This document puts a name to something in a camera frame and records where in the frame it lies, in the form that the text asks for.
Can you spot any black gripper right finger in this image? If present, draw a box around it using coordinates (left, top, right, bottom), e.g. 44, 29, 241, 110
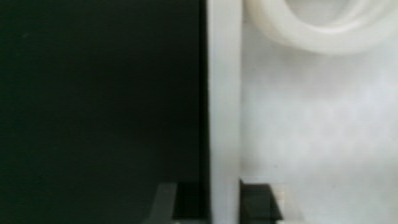
239, 182, 282, 224

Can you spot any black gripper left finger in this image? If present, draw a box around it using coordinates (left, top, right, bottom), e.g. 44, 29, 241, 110
147, 182, 209, 224

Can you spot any white desk tabletop panel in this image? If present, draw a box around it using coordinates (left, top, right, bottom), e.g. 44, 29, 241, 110
205, 0, 398, 224

